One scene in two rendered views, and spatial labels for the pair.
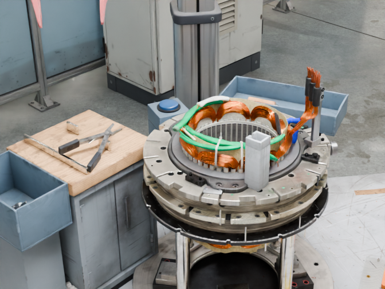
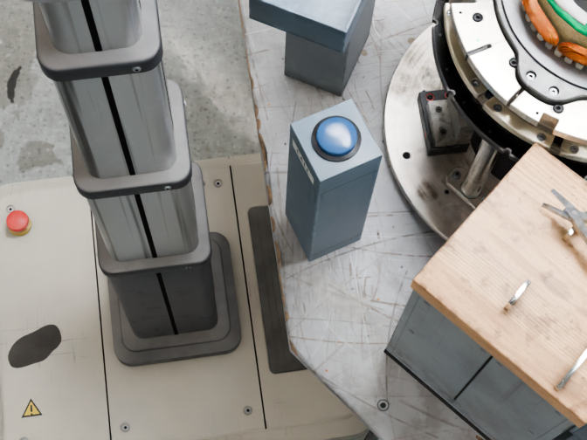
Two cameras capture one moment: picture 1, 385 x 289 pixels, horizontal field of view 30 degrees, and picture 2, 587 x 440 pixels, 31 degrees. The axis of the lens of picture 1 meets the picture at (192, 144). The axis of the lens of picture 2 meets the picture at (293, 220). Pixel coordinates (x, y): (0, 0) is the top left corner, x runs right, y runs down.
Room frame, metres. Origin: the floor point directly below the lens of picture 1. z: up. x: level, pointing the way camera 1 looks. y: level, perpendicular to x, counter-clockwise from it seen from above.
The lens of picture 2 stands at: (1.42, 0.50, 2.01)
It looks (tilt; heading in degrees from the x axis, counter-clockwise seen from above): 69 degrees down; 265
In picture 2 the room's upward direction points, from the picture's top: 5 degrees clockwise
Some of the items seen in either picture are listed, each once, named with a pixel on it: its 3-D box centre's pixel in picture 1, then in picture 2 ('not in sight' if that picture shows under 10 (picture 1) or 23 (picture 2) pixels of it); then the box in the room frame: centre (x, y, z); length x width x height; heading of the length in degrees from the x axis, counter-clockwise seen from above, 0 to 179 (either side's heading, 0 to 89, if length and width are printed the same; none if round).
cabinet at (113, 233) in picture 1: (88, 212); (522, 319); (1.14, 0.20, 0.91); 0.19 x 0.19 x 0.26; 47
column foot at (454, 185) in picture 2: (187, 246); (470, 189); (1.17, 0.01, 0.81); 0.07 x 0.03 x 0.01; 133
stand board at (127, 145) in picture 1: (82, 149); (556, 279); (1.14, 0.20, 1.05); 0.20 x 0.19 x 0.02; 137
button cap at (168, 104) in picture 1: (168, 104); (336, 136); (1.34, 0.05, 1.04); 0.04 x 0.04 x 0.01
